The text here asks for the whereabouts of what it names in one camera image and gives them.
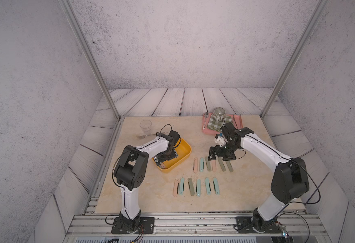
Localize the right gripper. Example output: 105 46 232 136
207 142 238 161

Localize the pink folding fruit knife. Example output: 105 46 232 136
193 158 199 173

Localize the teal folding fruit knife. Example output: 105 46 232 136
178 177 185 195

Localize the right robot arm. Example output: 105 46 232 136
208 123 310 233

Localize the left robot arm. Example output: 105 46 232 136
113 133 181 230

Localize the yellow plastic storage box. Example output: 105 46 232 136
152 139 192 173

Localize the green checkered cloth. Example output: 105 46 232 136
206 115 233 132

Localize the pink plastic tray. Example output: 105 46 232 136
202 113 233 135

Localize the clear plastic cup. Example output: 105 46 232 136
140 119 152 135

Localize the striped ceramic cup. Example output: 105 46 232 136
211 107 226 122

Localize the wooden handled spoon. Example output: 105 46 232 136
136 133 156 139

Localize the pink handled spoon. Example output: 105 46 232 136
202 112 209 130

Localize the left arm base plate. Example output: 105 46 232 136
111 216 155 234

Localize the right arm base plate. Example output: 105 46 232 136
234 216 282 234

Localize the aluminium rail base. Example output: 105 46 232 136
64 212 331 243

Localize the left aluminium frame post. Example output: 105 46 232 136
59 0 121 120

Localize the aluminium frame post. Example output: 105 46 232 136
59 0 121 120
260 0 329 119

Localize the right aluminium frame post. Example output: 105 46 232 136
260 0 329 119

